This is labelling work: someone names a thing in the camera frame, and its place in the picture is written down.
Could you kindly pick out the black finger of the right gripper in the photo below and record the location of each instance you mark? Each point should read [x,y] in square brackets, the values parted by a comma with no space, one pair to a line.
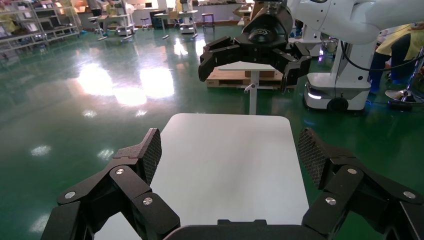
[294,66]
[215,56]

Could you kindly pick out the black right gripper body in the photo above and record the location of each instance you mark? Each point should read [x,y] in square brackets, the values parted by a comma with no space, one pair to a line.
[261,43]

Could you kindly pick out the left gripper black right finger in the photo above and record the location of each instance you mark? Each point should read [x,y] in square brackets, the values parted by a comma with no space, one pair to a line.
[354,188]

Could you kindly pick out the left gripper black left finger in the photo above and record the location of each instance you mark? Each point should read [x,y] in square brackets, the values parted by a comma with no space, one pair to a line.
[129,188]

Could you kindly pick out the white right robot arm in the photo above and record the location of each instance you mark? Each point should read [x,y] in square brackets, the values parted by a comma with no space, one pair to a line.
[348,16]

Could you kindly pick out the wooden pallet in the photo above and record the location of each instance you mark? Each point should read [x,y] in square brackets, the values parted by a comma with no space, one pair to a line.
[228,81]

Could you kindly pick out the dark square stool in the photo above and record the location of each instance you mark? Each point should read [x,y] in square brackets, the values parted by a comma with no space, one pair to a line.
[208,15]

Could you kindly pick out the white robot chassis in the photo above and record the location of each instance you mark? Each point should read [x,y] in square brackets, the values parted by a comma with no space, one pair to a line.
[338,89]

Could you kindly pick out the chrome stool base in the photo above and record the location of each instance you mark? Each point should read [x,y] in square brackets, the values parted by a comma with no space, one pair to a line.
[402,96]

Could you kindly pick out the person in yellow vest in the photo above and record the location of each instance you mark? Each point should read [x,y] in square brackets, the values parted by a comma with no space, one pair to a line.
[397,36]

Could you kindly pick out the white wheeled work table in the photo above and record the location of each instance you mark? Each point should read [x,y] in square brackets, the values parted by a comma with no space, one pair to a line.
[112,18]

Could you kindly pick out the grey storage rack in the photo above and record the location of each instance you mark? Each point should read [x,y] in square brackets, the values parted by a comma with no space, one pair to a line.
[20,30]
[59,20]

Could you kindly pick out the small white pedestal table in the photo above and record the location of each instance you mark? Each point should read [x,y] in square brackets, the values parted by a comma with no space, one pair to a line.
[253,96]

